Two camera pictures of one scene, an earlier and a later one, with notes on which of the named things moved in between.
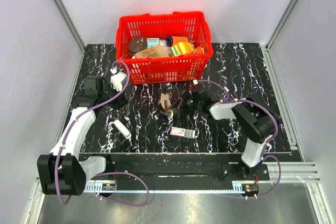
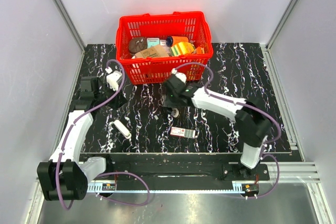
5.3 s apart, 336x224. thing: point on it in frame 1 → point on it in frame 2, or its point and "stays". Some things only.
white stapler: [124, 130] stays
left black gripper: [122, 100] stays
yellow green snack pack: [181, 48] stays
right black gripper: [177, 105] → [168, 103]
